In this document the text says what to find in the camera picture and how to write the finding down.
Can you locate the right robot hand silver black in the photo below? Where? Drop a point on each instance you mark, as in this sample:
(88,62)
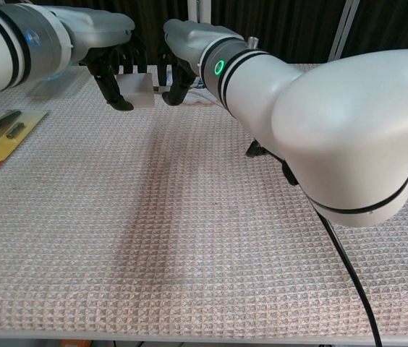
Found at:
(193,36)

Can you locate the white flower-shaped dish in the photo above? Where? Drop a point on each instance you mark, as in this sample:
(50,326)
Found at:
(202,99)

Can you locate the razor on yellow card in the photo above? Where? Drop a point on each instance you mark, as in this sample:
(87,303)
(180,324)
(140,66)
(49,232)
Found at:
(5,141)

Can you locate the dark curtain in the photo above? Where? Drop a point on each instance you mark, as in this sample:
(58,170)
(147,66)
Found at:
(291,25)

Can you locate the beige waffle-weave table cloth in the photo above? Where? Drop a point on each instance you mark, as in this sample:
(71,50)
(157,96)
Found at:
(153,235)

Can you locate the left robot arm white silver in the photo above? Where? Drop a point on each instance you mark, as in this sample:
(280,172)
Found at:
(8,43)

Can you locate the aluminium frame post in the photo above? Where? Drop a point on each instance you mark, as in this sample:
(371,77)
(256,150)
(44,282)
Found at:
(343,29)
(199,11)

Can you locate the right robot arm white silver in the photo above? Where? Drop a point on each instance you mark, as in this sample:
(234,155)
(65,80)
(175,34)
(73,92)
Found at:
(334,119)

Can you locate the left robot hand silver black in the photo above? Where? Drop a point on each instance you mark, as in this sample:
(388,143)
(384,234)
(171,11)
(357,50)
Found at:
(99,29)

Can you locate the white USB charger block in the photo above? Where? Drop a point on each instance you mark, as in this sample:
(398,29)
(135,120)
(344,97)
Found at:
(137,90)

